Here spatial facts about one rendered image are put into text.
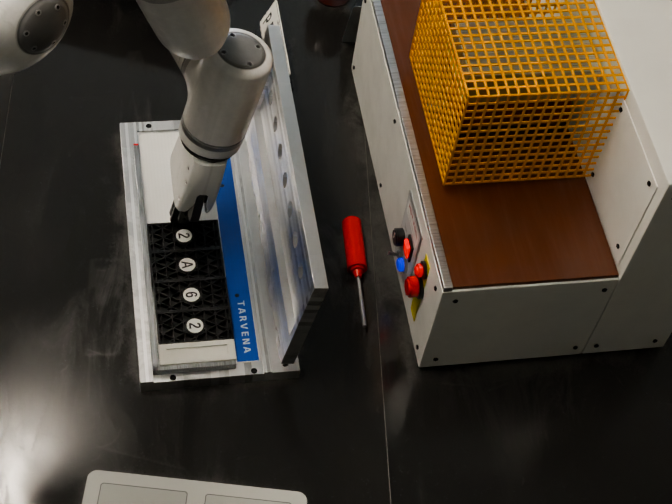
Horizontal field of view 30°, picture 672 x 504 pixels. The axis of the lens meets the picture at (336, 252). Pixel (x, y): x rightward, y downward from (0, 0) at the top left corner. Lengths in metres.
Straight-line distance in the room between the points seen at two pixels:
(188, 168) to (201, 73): 0.15
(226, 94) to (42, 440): 0.49
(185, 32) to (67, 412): 0.53
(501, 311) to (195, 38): 0.52
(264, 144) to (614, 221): 0.50
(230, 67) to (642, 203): 0.51
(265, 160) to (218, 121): 0.22
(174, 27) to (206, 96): 0.18
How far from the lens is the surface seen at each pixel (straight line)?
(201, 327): 1.66
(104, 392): 1.65
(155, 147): 1.85
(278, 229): 1.68
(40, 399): 1.65
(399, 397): 1.67
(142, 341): 1.66
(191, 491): 1.57
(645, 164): 1.52
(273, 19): 2.01
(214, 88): 1.52
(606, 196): 1.63
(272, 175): 1.73
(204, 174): 1.62
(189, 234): 1.74
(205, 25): 1.39
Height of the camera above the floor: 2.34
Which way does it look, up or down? 54 degrees down
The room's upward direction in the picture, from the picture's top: 11 degrees clockwise
